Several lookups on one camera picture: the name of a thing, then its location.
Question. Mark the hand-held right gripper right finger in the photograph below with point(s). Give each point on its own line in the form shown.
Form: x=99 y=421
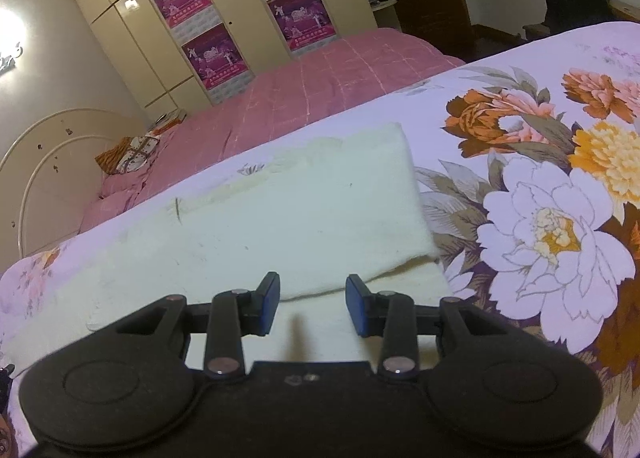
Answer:
x=355 y=303

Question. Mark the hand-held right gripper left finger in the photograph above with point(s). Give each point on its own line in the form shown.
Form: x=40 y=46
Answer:
x=271 y=302

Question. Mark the cream white towel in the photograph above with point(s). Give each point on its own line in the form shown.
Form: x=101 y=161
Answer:
x=300 y=198

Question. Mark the floral bedsheet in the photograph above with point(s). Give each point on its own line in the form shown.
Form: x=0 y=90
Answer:
x=500 y=198

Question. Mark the tiger print pillow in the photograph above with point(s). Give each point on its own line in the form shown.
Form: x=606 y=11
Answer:
x=127 y=153

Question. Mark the pink checked quilt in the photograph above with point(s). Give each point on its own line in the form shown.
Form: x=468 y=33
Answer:
x=325 y=83

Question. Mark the cream round headboard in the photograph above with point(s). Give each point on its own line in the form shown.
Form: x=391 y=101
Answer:
x=50 y=178

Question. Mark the cream wardrobe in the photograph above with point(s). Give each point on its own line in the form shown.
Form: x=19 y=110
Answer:
x=125 y=38

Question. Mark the wall lamp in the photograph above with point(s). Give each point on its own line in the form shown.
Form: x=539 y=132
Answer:
x=10 y=46

